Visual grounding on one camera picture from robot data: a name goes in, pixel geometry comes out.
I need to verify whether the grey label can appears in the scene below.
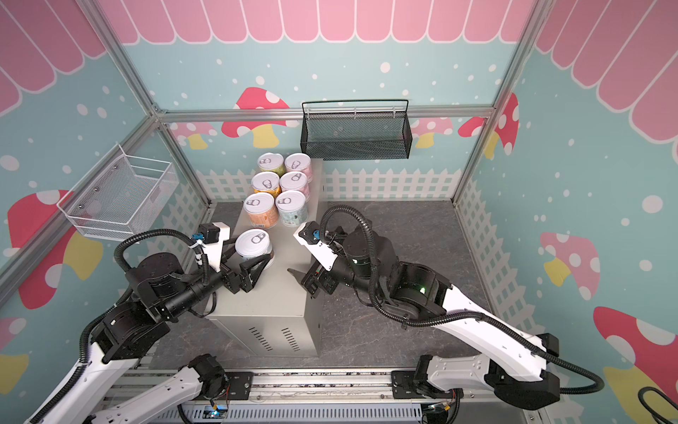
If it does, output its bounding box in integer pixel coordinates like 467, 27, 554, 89
235, 229, 274, 261

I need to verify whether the brown label can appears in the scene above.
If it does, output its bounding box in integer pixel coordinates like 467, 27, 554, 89
244, 193, 279, 229

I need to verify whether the white lid can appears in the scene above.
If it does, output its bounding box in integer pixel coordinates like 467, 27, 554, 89
275, 190, 308, 228

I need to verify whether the yellow label can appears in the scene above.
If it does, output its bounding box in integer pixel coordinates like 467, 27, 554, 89
252, 171, 282, 198

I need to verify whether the pink white label can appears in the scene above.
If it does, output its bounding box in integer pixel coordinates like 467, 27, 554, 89
280, 171, 310, 200

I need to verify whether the green label can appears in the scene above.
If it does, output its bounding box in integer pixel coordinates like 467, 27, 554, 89
257, 153, 286, 177

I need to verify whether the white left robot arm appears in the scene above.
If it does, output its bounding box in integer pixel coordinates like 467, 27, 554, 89
29, 223, 273, 423

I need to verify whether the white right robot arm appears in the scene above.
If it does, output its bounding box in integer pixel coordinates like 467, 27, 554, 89
293, 205, 605, 411

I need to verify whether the grey metal cabinet counter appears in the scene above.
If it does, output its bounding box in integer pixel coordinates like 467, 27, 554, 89
208, 159, 327, 357

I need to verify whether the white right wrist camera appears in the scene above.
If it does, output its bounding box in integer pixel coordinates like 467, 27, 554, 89
293, 221, 338, 271

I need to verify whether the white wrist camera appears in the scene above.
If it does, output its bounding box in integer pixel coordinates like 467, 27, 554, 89
198, 222, 231, 272
293, 221, 338, 271

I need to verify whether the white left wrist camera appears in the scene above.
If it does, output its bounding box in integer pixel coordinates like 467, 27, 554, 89
198, 222, 231, 272

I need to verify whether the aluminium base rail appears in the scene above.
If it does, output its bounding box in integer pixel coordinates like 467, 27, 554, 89
100, 365, 541, 424

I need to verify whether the white wire wall basket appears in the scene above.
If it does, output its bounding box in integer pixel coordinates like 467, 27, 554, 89
56, 145, 179, 241

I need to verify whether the black mesh wall basket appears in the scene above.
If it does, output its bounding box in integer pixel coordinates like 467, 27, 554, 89
300, 99, 413, 161

